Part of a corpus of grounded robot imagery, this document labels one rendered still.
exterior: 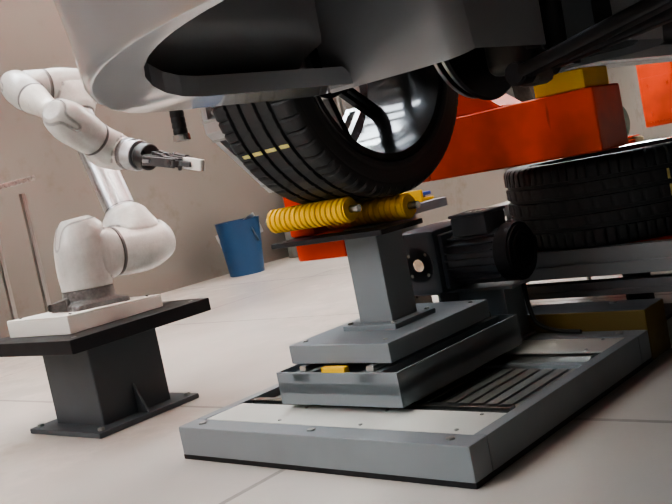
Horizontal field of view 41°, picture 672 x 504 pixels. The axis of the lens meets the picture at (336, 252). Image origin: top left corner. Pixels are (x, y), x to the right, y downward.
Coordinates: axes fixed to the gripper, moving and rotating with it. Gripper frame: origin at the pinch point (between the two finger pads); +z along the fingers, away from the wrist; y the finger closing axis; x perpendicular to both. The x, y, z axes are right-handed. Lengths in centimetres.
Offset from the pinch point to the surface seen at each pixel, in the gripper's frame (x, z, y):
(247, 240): 118, -248, 304
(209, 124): -14.7, 27.9, -23.0
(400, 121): -14, 52, 19
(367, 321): 30, 59, -2
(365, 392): 39, 71, -21
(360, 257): 15, 56, -3
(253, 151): -10, 42, -25
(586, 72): -27, 87, 47
